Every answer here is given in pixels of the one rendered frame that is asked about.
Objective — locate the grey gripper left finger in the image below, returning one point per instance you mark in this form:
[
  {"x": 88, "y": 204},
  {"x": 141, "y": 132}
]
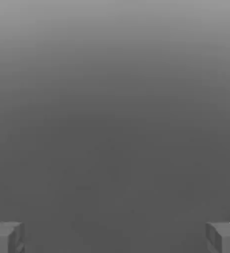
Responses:
[{"x": 2, "y": 238}]

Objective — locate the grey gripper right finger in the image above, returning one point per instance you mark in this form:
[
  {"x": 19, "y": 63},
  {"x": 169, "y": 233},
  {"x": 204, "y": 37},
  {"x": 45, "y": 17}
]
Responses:
[{"x": 227, "y": 238}]

